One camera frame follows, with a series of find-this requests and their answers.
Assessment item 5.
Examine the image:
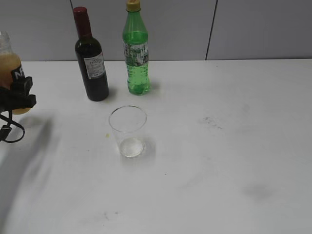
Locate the dark red wine bottle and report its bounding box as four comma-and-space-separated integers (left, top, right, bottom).
73, 6, 109, 101

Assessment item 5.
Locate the green plastic soda bottle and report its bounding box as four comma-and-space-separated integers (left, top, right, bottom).
122, 0, 150, 95

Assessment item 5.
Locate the transparent plastic cup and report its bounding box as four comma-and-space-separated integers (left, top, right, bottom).
108, 105, 147, 158

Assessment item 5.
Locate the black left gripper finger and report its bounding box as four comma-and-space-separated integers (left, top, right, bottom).
10, 77, 33, 95
9, 94, 37, 110

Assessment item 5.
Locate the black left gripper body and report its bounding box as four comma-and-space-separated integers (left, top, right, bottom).
0, 87, 14, 113

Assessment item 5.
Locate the NFC orange juice bottle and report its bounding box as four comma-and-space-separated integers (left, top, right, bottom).
0, 30, 32, 115

